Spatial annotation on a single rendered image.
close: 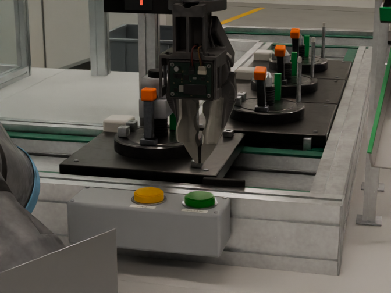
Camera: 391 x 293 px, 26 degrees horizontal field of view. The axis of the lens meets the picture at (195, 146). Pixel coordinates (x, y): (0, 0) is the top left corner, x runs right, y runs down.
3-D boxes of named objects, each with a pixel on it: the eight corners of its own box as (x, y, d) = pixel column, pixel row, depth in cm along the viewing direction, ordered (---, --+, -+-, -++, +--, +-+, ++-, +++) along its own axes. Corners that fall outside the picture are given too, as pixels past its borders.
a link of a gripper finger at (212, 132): (191, 173, 105) (191, 100, 103) (202, 160, 111) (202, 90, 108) (216, 175, 105) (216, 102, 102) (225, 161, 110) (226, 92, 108)
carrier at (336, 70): (345, 88, 188) (348, 32, 184) (238, 83, 193) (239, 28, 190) (351, 68, 210) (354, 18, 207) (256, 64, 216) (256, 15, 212)
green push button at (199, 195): (211, 215, 110) (211, 201, 109) (181, 213, 111) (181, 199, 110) (217, 205, 114) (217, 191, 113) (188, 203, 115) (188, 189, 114)
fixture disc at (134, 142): (190, 163, 126) (190, 150, 126) (102, 156, 130) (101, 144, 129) (210, 138, 139) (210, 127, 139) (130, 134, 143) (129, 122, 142)
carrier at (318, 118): (325, 147, 142) (329, 73, 139) (186, 138, 147) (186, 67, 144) (336, 114, 165) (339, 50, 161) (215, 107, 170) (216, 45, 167)
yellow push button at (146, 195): (159, 211, 112) (159, 197, 111) (130, 208, 112) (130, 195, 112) (167, 201, 115) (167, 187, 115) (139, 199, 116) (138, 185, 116)
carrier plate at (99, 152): (216, 188, 121) (216, 174, 121) (59, 177, 127) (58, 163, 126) (245, 144, 144) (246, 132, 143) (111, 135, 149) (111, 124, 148)
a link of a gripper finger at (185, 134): (167, 171, 106) (166, 99, 104) (179, 158, 112) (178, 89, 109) (191, 173, 105) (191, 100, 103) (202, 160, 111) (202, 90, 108)
